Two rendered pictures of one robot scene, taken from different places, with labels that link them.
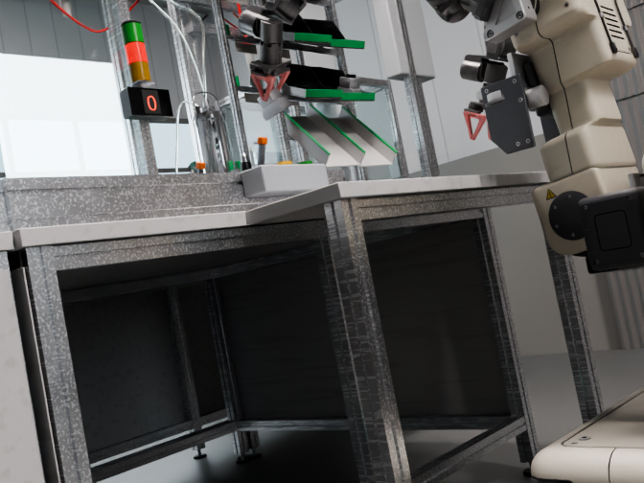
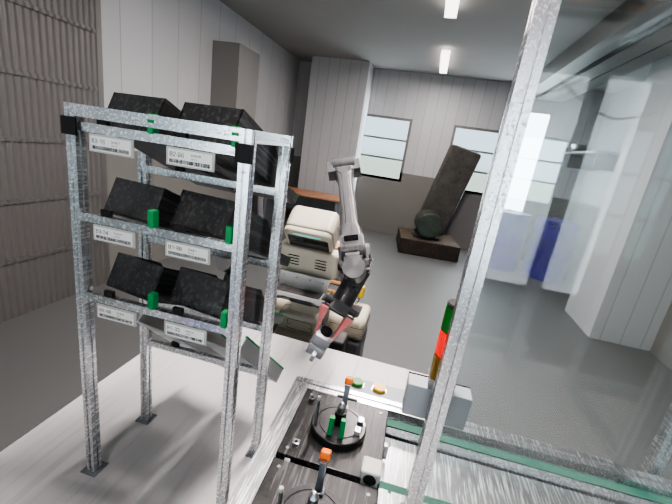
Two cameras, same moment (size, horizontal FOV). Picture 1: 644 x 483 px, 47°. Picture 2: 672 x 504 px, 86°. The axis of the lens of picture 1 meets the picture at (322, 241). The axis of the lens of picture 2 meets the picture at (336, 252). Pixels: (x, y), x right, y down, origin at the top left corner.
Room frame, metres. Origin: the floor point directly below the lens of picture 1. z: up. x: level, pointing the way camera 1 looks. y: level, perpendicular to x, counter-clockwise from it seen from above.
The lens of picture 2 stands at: (2.36, 0.76, 1.66)
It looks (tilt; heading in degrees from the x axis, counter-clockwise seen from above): 16 degrees down; 238
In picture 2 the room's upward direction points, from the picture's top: 9 degrees clockwise
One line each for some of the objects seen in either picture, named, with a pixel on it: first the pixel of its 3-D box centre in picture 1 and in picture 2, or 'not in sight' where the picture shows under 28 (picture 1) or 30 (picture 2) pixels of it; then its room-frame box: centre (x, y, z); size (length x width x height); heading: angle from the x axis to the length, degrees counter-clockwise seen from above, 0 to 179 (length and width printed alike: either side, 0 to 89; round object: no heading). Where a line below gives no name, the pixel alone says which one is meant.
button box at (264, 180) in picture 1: (287, 179); (377, 397); (1.69, 0.05, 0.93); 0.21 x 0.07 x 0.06; 138
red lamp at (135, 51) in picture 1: (136, 55); (451, 343); (1.83, 0.37, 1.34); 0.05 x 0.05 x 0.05
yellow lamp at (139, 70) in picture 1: (139, 74); (445, 366); (1.83, 0.37, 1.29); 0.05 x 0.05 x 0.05
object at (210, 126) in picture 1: (212, 138); not in sight; (2.87, 0.35, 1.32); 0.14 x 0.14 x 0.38
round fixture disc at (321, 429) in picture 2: not in sight; (338, 425); (1.89, 0.16, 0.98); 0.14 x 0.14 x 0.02
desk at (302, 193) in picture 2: not in sight; (304, 212); (-0.58, -5.27, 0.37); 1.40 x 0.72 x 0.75; 136
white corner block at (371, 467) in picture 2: not in sight; (370, 472); (1.89, 0.29, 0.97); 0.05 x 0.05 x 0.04; 48
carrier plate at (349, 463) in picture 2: not in sight; (337, 431); (1.89, 0.16, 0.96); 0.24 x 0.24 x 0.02; 48
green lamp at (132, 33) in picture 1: (132, 35); (457, 319); (1.83, 0.37, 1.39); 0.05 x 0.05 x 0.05
